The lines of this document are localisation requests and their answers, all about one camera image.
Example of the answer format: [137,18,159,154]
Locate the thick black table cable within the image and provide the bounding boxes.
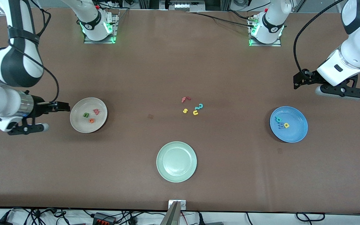
[186,11,256,28]

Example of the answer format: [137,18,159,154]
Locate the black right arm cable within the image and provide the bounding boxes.
[8,0,59,103]

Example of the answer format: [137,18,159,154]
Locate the blue round plate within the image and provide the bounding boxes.
[270,106,308,143]

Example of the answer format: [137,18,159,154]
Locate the grey metal fixture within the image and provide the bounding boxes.
[159,0,206,12]

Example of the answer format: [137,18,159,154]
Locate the pale green round plate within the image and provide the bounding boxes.
[156,141,198,183]

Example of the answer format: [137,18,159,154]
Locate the black orange power strip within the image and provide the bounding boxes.
[92,212,117,225]

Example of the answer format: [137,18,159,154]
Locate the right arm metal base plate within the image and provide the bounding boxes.
[84,9,118,44]

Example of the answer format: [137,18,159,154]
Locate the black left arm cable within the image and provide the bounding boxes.
[293,0,346,77]

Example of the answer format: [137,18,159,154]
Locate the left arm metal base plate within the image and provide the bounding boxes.
[249,14,282,47]

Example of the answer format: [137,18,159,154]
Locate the grey metal pole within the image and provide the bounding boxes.
[160,202,181,225]

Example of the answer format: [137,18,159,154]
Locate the looped black floor cable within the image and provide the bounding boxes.
[296,212,326,222]

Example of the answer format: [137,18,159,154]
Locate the small silver metal bracket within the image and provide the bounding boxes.
[168,200,187,210]

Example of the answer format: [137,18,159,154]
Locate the thin black table cable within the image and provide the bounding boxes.
[227,9,257,21]

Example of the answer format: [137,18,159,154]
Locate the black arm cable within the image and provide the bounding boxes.
[8,0,59,103]
[293,0,346,77]

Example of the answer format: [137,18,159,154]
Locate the beige round plate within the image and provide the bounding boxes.
[70,97,108,133]

